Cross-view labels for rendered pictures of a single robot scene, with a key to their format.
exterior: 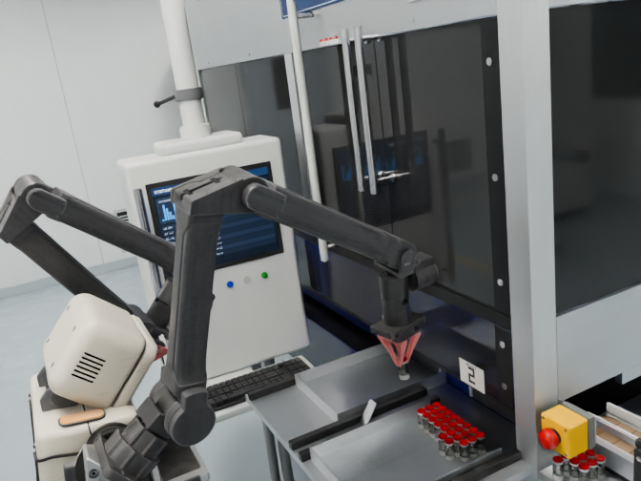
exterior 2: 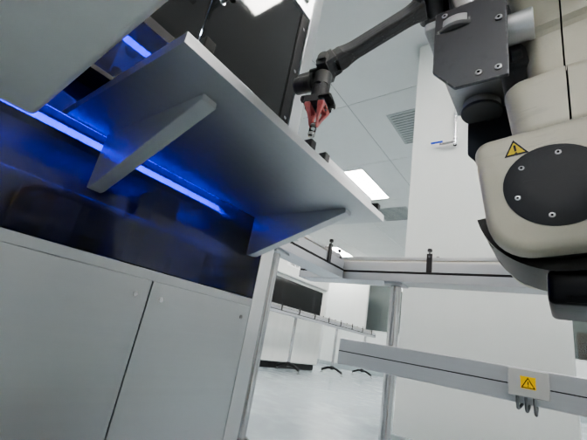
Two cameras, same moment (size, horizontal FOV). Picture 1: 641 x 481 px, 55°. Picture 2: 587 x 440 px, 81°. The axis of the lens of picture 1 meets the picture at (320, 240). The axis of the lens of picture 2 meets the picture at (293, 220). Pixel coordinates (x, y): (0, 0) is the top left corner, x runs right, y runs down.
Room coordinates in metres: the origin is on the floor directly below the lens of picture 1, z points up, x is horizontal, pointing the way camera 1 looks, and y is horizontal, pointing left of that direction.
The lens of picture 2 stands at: (1.57, 0.70, 0.51)
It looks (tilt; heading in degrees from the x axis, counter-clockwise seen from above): 19 degrees up; 244
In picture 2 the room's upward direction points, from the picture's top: 10 degrees clockwise
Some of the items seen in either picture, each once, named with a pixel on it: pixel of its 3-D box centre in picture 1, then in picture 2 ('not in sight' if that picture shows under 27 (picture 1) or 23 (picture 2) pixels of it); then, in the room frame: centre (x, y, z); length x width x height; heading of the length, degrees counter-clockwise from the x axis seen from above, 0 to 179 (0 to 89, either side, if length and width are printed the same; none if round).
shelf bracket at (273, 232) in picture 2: not in sight; (294, 234); (1.13, -0.19, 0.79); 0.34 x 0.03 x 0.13; 115
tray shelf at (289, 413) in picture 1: (381, 423); (239, 175); (1.36, -0.09, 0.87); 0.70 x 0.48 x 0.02; 25
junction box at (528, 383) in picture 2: not in sight; (528, 383); (0.18, -0.07, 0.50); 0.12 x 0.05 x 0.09; 115
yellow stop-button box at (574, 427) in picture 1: (567, 429); not in sight; (1.06, -0.44, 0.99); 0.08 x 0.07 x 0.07; 115
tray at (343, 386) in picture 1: (368, 378); not in sight; (1.54, -0.08, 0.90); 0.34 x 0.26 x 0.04; 115
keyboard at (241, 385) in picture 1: (251, 384); not in sight; (1.75, 0.28, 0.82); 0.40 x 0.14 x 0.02; 113
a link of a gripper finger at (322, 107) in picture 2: (401, 344); (314, 114); (1.16, -0.14, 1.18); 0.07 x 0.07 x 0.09; 39
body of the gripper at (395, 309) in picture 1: (396, 312); (319, 96); (1.16, -0.14, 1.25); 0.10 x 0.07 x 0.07; 129
